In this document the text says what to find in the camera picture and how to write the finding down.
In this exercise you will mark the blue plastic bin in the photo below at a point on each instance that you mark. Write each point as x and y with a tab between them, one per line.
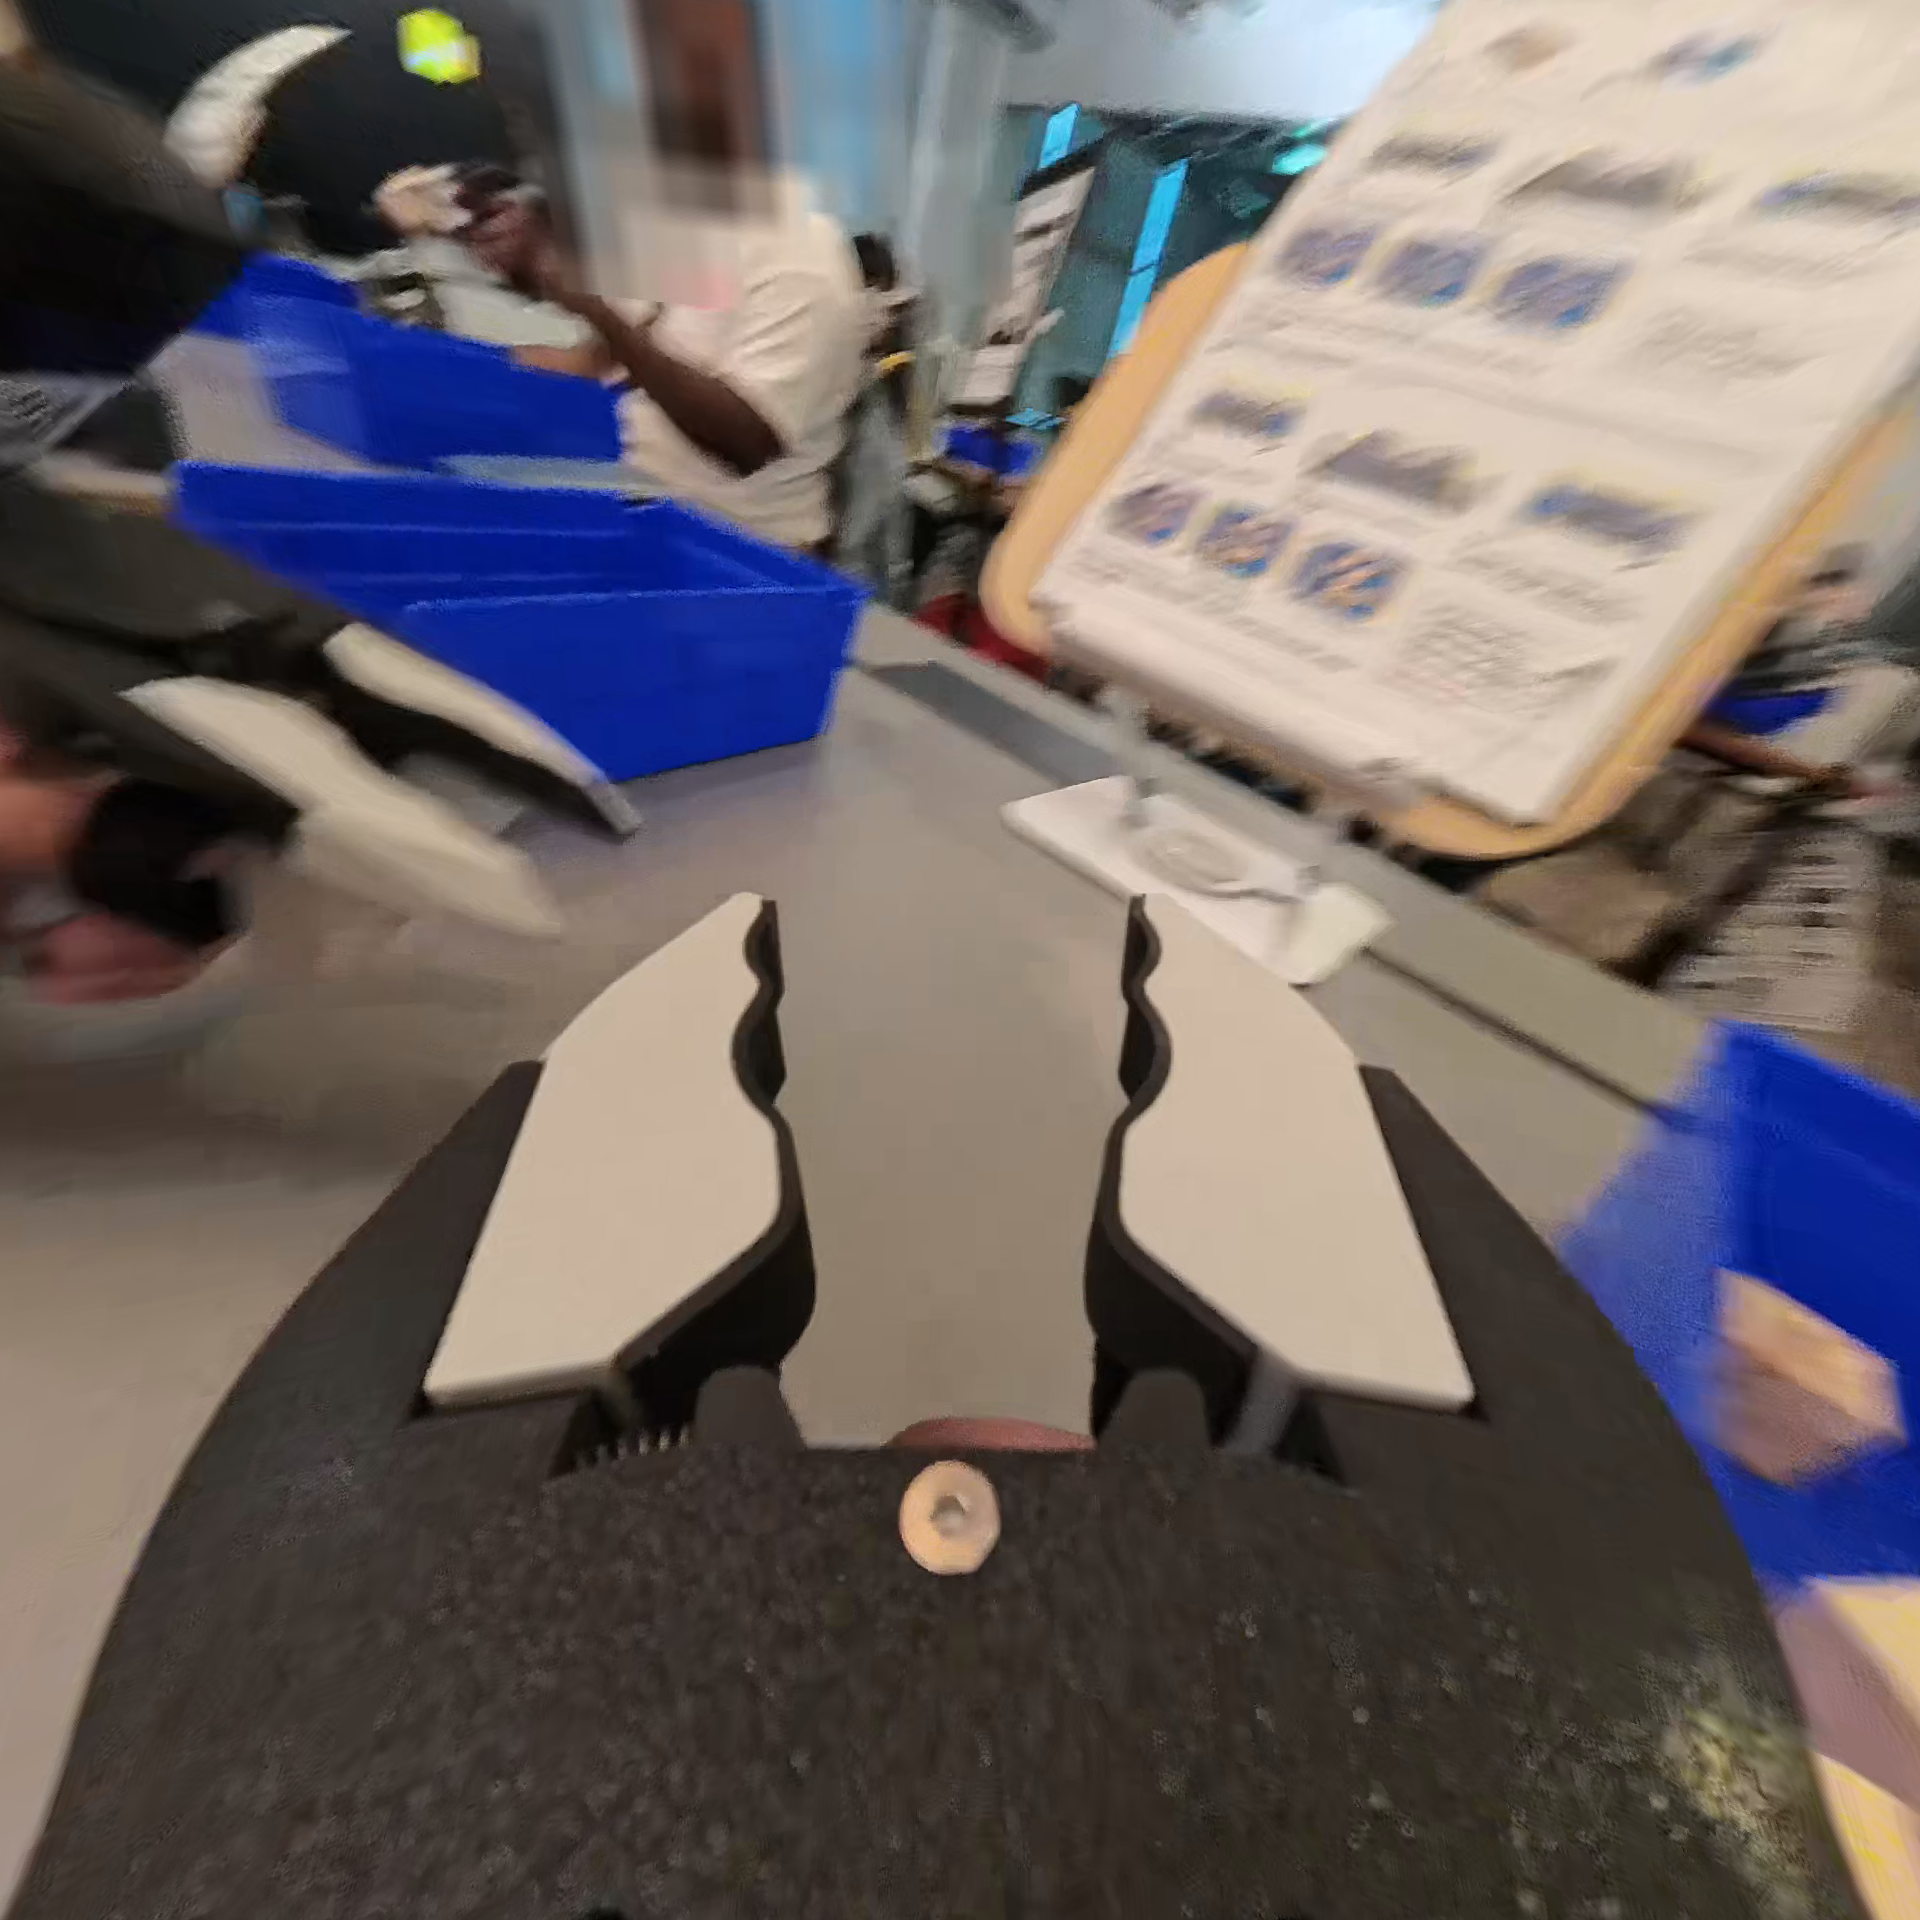
1785	1170
430	390
656	658
994	450

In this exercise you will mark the black display screen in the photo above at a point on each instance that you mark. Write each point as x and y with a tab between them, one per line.
345	131

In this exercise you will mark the red bag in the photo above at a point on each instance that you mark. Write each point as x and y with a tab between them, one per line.
978	630

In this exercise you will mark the white paper sheet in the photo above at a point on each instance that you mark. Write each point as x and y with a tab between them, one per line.
241	89

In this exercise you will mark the leaning printed board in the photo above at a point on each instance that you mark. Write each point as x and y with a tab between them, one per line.
1773	927

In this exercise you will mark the person's left hand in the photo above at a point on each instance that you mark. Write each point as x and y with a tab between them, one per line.
90	984

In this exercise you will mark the printed instruction sheet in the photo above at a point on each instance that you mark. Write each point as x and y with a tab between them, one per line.
1421	450

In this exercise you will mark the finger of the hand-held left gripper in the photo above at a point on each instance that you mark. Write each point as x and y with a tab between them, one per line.
481	715
373	820

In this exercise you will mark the white stand with wooden board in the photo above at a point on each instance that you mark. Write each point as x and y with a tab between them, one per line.
1079	838

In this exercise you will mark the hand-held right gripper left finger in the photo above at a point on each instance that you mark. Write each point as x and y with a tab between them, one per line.
626	1183

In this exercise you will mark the grey jacket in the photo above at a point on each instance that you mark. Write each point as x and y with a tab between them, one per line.
877	484

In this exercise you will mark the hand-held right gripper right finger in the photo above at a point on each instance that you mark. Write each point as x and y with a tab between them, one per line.
1281	1183

